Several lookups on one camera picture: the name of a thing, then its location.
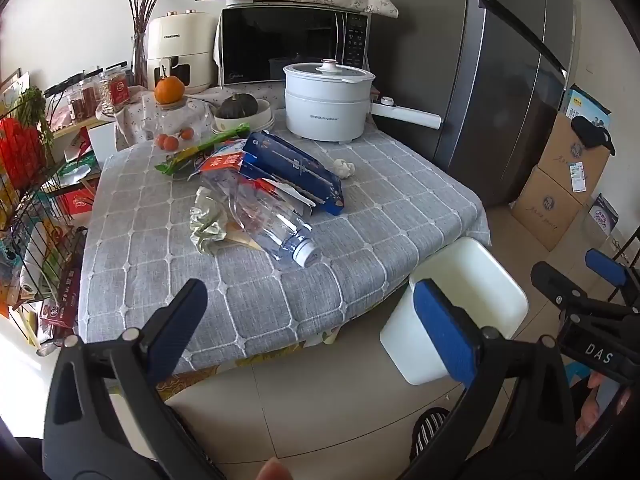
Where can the glass vase with twigs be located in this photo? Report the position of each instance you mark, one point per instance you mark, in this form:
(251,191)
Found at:
(140,45)

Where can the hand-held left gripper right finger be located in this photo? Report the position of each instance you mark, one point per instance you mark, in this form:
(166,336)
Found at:
(445,330)

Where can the purple and white box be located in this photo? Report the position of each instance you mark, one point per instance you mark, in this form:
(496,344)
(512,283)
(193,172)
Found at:
(602,215)

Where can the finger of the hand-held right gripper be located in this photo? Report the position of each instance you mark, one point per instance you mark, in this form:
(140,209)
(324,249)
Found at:
(560,290)
(607,267)

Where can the black cap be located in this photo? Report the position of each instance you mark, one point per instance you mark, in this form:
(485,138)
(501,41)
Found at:
(592,132)

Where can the white crumpled tissue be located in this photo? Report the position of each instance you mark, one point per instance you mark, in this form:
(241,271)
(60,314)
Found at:
(344,167)

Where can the grey refrigerator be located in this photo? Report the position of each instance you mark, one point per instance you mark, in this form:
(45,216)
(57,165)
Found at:
(480,85)

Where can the grey checked tablecloth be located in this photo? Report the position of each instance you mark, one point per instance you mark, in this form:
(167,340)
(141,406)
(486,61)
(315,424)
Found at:
(150,240)

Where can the clear plastic bottle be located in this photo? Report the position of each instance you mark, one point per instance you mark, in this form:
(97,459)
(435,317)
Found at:
(270,220)

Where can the green snack wrapper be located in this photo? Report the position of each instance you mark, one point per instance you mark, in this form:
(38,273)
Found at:
(200,152)

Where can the blue carton box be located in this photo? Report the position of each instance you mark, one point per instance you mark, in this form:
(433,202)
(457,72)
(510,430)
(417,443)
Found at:
(295,165)

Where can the small orange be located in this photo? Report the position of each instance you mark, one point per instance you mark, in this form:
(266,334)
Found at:
(161,141)
(187,133)
(173,143)

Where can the white plastic bin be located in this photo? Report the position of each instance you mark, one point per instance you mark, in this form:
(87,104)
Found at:
(400,345)

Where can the green leafy plant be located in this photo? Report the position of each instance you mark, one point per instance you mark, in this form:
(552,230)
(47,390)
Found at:
(35,105)

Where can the person's left hand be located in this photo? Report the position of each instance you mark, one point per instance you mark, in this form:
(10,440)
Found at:
(272,470)

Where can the dark green pumpkin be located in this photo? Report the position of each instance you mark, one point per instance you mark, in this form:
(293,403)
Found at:
(236,106)

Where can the white electric pot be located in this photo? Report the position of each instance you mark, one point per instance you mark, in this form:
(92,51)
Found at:
(325,110)

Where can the black metal frame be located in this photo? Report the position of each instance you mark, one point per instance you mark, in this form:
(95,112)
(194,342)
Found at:
(625,246)

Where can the black microwave oven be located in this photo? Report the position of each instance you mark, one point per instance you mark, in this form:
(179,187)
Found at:
(270,45)

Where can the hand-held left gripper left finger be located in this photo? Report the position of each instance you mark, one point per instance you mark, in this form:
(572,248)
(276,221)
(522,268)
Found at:
(177,330)

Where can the red bag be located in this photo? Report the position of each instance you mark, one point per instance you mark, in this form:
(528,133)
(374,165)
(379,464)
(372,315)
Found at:
(17,150)

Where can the cream air fryer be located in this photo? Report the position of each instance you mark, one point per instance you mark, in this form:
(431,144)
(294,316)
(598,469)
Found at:
(177,45)

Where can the large orange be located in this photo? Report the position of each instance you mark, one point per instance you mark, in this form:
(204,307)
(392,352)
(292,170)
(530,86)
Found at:
(169,90)

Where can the yellow patterned cloth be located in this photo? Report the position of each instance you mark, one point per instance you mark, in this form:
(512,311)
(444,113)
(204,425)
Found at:
(250,362)

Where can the blue and white box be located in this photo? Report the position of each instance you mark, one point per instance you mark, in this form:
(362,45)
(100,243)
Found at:
(585,105)

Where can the pale paper wrapper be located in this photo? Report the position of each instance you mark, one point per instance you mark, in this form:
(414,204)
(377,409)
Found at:
(207,220)

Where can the striped slipper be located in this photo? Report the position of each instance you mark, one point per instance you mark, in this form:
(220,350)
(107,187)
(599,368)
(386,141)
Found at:
(427,430)

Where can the white bowl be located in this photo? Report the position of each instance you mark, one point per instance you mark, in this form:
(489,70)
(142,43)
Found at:
(260,117)

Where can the person's right hand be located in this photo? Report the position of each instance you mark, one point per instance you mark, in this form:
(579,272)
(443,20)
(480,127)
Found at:
(587,417)

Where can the brown cardboard box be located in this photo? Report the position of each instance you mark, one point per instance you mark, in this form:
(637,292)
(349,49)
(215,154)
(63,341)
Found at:
(545,205)
(580,160)

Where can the clear glass jar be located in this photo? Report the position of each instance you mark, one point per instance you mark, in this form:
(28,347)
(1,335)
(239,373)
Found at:
(170,120)

